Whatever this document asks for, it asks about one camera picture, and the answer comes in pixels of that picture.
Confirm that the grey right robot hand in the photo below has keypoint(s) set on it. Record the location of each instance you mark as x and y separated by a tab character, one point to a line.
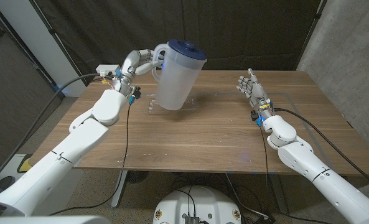
257	91

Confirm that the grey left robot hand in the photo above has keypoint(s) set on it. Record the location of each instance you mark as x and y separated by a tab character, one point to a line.
131	62

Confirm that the translucent pitcher with blue lid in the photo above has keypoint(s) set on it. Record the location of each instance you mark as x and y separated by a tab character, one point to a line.
178	81

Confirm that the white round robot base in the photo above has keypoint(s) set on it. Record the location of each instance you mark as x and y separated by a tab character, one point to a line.
203	202

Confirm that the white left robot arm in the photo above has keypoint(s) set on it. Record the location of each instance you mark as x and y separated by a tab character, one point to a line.
87	140

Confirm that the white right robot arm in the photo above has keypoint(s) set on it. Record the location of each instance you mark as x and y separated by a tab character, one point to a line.
315	174

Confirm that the clear plastic tray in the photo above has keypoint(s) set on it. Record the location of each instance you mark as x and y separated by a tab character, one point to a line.
153	109

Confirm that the white power strip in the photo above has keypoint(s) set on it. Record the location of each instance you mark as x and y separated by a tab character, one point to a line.
108	68

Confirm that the black fabric backdrop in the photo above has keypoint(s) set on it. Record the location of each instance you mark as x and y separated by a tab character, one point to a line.
249	31

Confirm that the grey table leg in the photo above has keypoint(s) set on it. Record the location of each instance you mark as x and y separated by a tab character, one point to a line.
279	196

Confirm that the black round ribbed disc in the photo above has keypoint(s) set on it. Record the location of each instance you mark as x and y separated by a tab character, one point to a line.
137	176

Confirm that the black power plug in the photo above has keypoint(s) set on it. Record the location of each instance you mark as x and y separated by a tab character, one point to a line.
265	218

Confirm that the white table leg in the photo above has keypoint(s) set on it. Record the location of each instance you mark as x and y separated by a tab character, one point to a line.
119	189

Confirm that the small grey electronics box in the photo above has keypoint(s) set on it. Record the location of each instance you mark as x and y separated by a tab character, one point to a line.
192	220

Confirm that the dark leather shoe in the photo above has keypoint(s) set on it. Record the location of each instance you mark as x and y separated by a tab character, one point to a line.
3	182

